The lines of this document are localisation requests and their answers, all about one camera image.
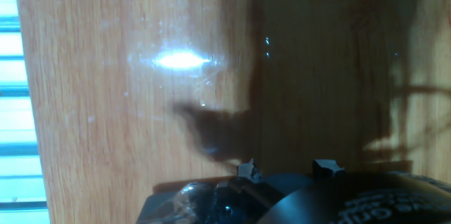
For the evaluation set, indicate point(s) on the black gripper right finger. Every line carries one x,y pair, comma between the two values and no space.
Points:
326,168

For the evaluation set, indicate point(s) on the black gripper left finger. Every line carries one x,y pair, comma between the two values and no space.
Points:
229,199

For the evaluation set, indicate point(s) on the teal sliding drawer with knob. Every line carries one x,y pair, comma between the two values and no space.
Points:
289,183

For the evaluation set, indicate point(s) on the glossy wooden board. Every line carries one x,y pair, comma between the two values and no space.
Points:
123,129

